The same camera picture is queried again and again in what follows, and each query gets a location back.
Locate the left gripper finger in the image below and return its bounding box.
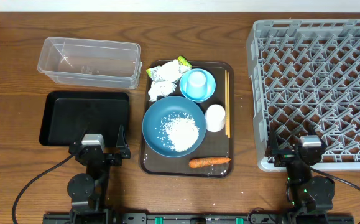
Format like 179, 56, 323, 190
116, 125, 127, 148
75, 125, 88, 146

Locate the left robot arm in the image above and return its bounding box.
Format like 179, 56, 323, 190
67, 125, 131, 224

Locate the white paper cup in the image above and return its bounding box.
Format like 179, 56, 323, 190
205, 104, 226, 133

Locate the left wooden chopstick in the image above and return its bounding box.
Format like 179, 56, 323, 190
224, 70, 228, 136

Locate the wooden chopstick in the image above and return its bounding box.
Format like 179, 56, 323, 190
224, 70, 228, 136
227, 71, 231, 138

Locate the clear plastic bin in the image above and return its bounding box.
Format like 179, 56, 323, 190
37, 37, 142, 89

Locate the large blue plate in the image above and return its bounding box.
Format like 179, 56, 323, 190
142, 96, 206, 157

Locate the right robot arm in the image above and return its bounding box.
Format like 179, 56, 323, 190
266, 128, 335, 223

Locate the green and silver wrapper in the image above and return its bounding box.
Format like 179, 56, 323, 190
145, 55, 193, 78

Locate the black tray bin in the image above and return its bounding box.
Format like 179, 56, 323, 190
39, 91, 129, 147

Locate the orange carrot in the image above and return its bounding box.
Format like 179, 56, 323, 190
188, 157, 231, 169

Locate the right wooden chopstick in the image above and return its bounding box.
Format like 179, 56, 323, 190
227, 71, 231, 138

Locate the pile of white rice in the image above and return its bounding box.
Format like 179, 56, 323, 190
159, 112, 200, 152

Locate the white paper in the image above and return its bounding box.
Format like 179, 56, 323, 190
148, 81, 177, 102
150, 58, 192, 83

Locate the light blue plastic cup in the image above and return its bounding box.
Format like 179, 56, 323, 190
186, 71, 206, 99

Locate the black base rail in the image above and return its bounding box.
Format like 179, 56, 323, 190
42, 213, 354, 224

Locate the small light blue bowl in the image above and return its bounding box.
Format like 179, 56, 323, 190
179, 68, 216, 103

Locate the dark brown serving tray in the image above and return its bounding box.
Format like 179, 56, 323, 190
139, 61, 234, 178

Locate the grey dishwasher rack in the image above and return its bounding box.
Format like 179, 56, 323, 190
246, 19, 360, 172

